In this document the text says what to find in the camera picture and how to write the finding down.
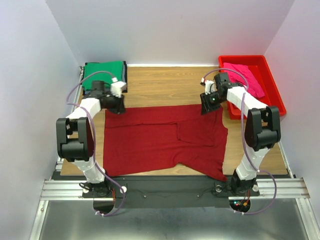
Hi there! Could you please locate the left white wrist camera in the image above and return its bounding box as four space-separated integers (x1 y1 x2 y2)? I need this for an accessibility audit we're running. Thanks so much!
110 77 127 98

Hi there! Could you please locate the pink t shirt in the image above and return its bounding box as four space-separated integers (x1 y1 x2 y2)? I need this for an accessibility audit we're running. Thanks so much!
223 62 265 99

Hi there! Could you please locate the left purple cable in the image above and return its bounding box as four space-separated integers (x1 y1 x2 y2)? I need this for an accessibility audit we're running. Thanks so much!
65 70 127 218

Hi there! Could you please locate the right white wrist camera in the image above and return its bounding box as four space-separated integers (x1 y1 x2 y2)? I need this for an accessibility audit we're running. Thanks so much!
200 78 216 95

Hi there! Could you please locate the aluminium rail frame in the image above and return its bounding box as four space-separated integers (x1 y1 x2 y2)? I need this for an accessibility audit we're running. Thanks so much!
29 65 312 240

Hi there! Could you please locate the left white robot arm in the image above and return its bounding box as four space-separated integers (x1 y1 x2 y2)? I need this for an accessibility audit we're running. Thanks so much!
56 78 127 198

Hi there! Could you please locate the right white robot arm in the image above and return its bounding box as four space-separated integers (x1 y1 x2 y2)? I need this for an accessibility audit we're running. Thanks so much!
200 68 281 194

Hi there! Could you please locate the red plastic bin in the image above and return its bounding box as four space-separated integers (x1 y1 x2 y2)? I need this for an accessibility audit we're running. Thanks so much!
218 55 287 116

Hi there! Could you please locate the dark red t shirt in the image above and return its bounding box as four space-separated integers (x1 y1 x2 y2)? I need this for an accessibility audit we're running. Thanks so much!
103 104 228 182

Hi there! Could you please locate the folded green t shirt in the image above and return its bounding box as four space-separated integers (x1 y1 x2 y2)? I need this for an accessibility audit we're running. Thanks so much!
81 60 124 91

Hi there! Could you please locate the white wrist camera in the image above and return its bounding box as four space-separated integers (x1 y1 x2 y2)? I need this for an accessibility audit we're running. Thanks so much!
200 78 216 95
110 77 127 98

